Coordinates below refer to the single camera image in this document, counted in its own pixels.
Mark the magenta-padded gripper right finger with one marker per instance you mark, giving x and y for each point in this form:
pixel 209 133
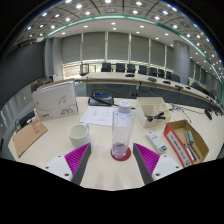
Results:
pixel 148 160

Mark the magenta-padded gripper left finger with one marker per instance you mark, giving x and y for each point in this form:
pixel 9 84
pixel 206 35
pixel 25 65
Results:
pixel 77 159

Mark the clear plastic water bottle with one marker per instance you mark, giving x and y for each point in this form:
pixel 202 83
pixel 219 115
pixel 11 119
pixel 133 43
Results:
pixel 122 130

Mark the white remote control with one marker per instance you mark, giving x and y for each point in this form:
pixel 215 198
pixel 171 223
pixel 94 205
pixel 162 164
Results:
pixel 157 142

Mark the flat round red coaster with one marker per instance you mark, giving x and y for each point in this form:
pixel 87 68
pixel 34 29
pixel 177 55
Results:
pixel 128 155

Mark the white ceramic mug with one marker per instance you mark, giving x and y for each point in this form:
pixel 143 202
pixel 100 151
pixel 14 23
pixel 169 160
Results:
pixel 78 138

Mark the brown cardboard box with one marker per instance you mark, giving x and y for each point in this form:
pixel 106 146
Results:
pixel 176 143

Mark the cream desk organizer box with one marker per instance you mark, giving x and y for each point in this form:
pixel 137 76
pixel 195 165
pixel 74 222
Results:
pixel 143 118

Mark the black and silver marker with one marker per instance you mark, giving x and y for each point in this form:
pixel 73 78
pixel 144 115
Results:
pixel 190 152

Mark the black flashlight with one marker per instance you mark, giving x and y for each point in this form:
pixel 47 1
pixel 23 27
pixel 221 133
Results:
pixel 156 116

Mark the teal board eraser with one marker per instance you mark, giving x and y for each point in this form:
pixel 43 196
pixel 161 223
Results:
pixel 189 137

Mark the white printed paper sheet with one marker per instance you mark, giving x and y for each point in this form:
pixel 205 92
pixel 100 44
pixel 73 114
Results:
pixel 98 116

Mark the white paper ream package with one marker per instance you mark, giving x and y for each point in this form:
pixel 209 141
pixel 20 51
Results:
pixel 55 101

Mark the black device at table edge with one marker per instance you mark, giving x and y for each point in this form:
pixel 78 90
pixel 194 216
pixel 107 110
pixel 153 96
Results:
pixel 26 119

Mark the black table microphone base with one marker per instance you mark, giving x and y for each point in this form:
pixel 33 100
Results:
pixel 208 114

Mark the long curved conference desk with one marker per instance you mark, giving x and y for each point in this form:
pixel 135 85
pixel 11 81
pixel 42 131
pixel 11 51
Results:
pixel 116 80

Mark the row of black office chairs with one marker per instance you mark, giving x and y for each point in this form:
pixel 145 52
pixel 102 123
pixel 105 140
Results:
pixel 131 67

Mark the grey round column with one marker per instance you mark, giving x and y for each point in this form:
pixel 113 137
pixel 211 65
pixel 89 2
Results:
pixel 181 61

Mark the group of ceiling lights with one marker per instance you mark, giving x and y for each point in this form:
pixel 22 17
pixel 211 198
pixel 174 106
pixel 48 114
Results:
pixel 78 6

